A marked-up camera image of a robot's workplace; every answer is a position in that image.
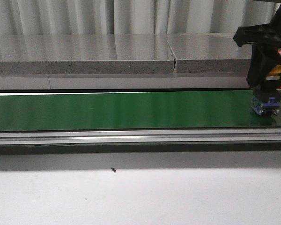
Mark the grey stone slab left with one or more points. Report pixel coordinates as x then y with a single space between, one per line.
85 54

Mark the white curtain backdrop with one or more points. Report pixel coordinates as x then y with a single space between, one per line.
31 17

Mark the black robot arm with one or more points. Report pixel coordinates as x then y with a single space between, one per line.
266 50

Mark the grey stone slab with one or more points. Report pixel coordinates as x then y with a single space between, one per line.
85 54
208 53

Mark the grey stone slab right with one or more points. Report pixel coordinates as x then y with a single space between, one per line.
208 53

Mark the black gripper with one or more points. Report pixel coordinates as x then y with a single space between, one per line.
266 51

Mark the green conveyor belt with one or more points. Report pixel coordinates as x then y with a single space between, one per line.
87 111

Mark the aluminium conveyor side rail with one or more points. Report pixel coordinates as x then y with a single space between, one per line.
225 135

